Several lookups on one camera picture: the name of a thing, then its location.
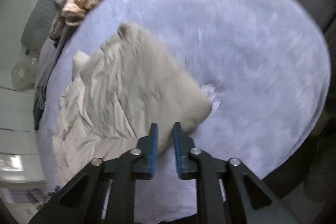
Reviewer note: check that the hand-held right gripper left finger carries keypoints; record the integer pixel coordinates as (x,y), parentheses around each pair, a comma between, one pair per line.
(153,145)

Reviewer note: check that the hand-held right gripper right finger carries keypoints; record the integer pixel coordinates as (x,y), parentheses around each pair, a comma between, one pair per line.
(176,145)

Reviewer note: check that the beige puffer jacket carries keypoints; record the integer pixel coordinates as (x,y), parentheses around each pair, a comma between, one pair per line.
(126,98)

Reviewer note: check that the dark green folded clothes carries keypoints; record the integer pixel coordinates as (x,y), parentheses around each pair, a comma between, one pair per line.
(38,113)

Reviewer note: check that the grey striped scarf with fringe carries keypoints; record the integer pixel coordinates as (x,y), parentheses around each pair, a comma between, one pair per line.
(48,66)

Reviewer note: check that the white wardrobe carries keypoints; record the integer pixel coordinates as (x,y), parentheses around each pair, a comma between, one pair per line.
(15,121)

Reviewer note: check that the white electric fan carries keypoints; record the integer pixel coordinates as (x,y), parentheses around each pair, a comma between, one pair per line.
(23,75)

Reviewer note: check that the olive brown furry garment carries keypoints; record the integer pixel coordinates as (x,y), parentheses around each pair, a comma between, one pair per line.
(56,27)

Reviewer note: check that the grey quilted headboard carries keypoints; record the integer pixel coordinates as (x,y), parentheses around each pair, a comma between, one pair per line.
(42,16)

